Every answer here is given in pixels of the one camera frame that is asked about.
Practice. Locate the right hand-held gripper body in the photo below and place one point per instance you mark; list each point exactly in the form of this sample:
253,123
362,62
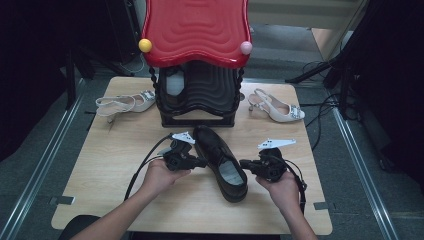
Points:
271,165

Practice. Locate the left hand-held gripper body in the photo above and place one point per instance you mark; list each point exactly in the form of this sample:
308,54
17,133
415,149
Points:
178,156

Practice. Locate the black leather shoe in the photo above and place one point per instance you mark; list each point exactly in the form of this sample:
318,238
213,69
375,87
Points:
175,85
213,143

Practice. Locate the white slingback heel sandal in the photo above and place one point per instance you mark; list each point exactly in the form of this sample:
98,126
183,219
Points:
283,115
143,103

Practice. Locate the red and black shoe rack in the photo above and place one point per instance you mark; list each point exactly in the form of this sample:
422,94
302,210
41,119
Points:
196,30

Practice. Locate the person's right hand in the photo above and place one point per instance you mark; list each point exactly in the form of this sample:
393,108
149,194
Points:
283,191

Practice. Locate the person's left hand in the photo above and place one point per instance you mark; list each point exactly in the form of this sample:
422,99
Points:
156,178

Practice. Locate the black tripod stand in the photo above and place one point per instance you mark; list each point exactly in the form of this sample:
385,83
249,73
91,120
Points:
346,76

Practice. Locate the dark rounded seat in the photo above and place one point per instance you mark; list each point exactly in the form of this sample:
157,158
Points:
80,225

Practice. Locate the black upright stand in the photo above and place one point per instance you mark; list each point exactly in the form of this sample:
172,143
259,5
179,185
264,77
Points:
70,86

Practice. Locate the tan wooden board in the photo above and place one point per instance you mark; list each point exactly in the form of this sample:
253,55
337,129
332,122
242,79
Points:
328,41

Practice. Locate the metal floor rail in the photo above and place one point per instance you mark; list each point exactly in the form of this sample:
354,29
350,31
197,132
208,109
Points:
48,151
361,166

